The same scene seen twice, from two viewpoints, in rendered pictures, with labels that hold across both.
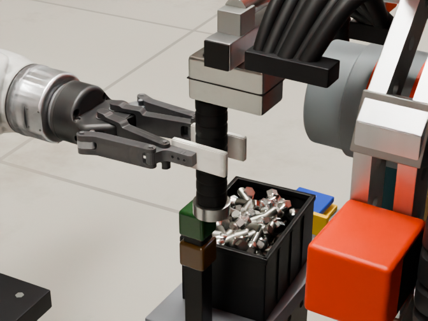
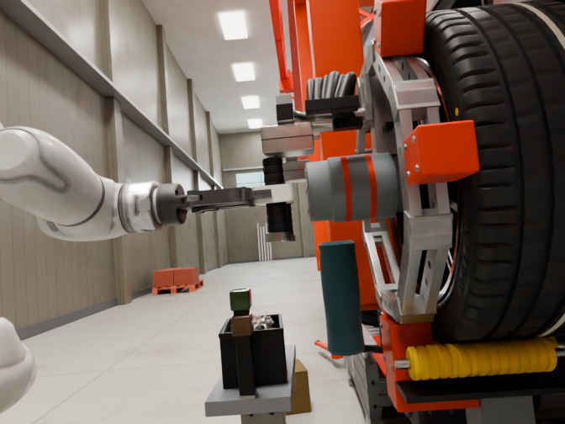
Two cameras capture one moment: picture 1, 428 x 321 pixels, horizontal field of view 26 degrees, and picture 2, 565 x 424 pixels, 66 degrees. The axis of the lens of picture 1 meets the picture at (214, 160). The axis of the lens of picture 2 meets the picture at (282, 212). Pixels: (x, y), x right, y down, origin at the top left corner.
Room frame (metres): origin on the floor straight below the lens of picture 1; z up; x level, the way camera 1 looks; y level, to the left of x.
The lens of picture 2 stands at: (0.24, 0.35, 0.74)
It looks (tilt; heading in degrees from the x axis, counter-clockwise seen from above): 4 degrees up; 332
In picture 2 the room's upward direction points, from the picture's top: 5 degrees counter-clockwise
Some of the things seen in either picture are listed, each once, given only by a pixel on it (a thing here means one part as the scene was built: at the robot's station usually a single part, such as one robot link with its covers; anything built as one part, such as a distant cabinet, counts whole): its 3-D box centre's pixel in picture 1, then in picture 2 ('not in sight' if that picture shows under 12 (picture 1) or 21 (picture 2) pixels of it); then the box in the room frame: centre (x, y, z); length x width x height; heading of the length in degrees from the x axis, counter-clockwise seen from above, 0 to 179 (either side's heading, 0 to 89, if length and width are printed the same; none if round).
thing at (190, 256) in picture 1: (197, 250); (242, 324); (1.07, 0.02, 0.59); 0.04 x 0.04 x 0.04; 60
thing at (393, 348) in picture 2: not in sight; (426, 358); (0.92, -0.32, 0.48); 0.16 x 0.12 x 0.17; 60
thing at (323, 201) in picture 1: (307, 205); not in sight; (1.38, -0.16, 0.47); 0.07 x 0.07 x 0.02; 60
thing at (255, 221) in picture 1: (249, 242); (254, 344); (1.20, -0.06, 0.51); 0.20 x 0.14 x 0.13; 154
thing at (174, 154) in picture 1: (170, 157); (256, 193); (0.90, 0.05, 0.83); 0.05 x 0.03 x 0.01; 59
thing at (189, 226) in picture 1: (197, 220); (240, 299); (1.07, 0.02, 0.64); 0.04 x 0.04 x 0.04; 60
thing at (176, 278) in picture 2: not in sight; (179, 279); (8.97, -1.82, 0.22); 1.21 x 0.83 x 0.44; 152
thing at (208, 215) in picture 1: (211, 153); (275, 197); (0.91, 0.00, 0.83); 0.04 x 0.04 x 0.16
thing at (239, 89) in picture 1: (235, 76); (287, 140); (0.90, -0.02, 0.93); 0.09 x 0.05 x 0.05; 60
